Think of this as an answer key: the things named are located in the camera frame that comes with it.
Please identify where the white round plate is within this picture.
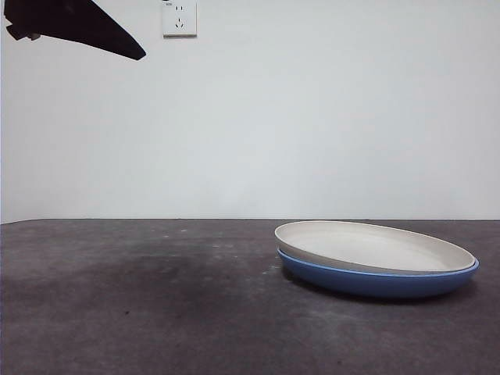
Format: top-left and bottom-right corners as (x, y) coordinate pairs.
(273, 220), (479, 274)

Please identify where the blue round plate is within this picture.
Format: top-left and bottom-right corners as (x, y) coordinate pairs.
(276, 247), (481, 302)

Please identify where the white wall power socket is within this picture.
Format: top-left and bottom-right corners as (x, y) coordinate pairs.
(162, 0), (198, 39)

